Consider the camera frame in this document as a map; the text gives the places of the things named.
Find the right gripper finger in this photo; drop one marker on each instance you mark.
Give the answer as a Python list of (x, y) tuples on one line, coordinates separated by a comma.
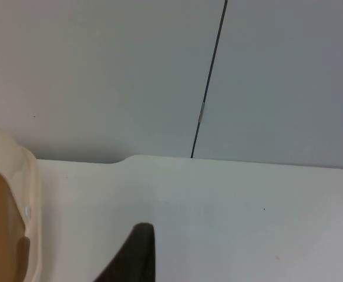
[(133, 258)]

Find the cream box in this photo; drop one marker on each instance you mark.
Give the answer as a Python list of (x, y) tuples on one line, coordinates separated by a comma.
[(34, 188)]

